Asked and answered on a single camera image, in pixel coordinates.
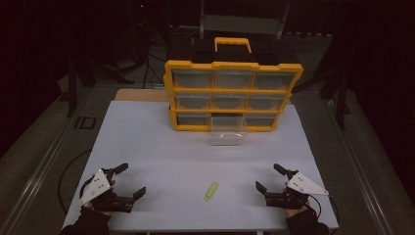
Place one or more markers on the wooden board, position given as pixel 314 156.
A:
pixel 140 95

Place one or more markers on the yellow and black organizer cabinet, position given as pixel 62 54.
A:
pixel 192 89

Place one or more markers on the metal floor rail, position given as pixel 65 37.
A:
pixel 359 169
pixel 42 163

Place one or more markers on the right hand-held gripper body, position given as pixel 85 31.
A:
pixel 301 186

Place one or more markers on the small yellow-green tube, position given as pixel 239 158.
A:
pixel 211 191

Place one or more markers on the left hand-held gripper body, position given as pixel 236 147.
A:
pixel 96 186

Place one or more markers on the clear plastic drawer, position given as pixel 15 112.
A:
pixel 227 138

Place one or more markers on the person's right hand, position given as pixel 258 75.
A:
pixel 295 212

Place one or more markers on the black tripod stand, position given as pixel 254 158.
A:
pixel 341 98

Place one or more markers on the person's left hand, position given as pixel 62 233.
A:
pixel 103 212

